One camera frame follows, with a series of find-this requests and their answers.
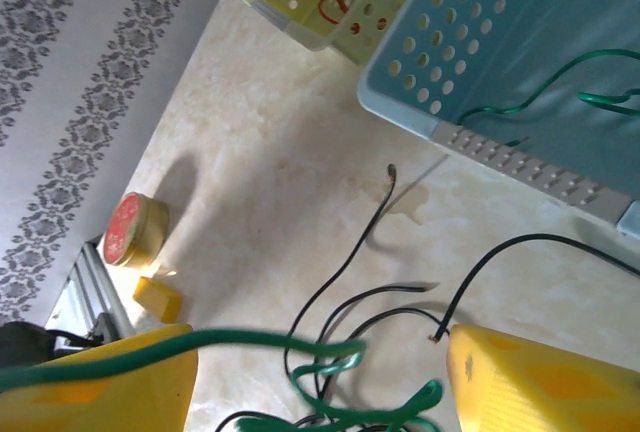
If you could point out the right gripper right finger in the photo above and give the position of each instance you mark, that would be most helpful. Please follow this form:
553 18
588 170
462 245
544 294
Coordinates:
550 392

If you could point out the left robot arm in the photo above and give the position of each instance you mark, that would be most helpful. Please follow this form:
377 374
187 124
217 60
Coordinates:
20 344

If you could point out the yellow block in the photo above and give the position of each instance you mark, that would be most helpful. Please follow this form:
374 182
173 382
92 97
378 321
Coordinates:
157 297

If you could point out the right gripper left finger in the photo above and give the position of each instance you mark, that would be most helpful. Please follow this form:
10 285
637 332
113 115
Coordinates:
100 407

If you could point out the blue perforated plastic basket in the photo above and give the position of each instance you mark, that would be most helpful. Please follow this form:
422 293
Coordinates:
525 27

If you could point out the wide aluminium extrusion rail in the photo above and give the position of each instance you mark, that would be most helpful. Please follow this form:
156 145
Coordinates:
85 282

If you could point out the yellow-green perforated plastic basket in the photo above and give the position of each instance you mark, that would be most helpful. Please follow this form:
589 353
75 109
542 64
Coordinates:
345 47

